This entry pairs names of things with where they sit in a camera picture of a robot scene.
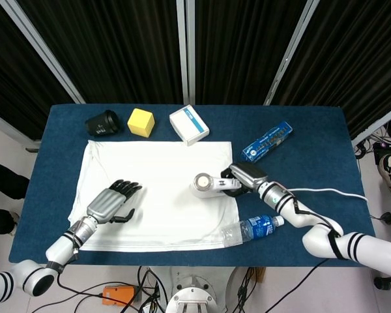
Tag yellow foam cube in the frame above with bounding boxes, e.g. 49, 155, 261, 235
127, 108, 156, 138

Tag clear bottle with blue label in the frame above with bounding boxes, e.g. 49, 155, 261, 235
220, 214, 285, 248

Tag orange foot pedal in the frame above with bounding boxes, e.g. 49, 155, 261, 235
102, 285, 138, 308

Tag grey metal frame post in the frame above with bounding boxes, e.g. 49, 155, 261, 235
177, 0, 196, 106
263, 0, 321, 106
0, 0, 86, 105

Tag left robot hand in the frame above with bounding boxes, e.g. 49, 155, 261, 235
86, 179, 143, 225

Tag dark blue table cover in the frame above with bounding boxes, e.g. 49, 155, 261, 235
8, 104, 379, 267

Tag black floor cable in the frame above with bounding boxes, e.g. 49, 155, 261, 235
56, 273, 141, 313

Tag black pleated curtain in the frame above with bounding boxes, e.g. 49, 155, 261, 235
0, 0, 391, 141

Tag black paper cup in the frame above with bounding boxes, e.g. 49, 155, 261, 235
85, 110, 123, 137

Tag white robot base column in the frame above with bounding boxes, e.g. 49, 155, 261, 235
164, 267, 229, 313

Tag white box with blue label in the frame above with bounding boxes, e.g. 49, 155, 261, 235
169, 104, 210, 147

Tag white cloth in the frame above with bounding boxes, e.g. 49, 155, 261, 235
66, 140, 244, 254

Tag person legs in black trousers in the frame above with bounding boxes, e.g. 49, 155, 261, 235
0, 152, 30, 236

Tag blue snack package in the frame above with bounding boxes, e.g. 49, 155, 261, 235
242, 121, 294, 163

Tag white handheld device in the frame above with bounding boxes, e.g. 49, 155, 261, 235
190, 172, 244, 200

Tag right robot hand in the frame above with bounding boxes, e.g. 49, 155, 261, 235
220, 162, 268, 198

